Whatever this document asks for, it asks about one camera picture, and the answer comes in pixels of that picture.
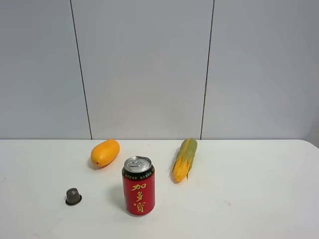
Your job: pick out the orange yellow mango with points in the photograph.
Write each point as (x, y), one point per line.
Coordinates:
(105, 152)

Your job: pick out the yellow corn cob green husk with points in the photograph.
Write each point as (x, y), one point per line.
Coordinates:
(184, 160)

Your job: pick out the red drink can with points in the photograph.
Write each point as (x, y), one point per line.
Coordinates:
(138, 176)

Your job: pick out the small grey coffee capsule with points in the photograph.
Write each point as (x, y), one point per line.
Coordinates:
(73, 197)

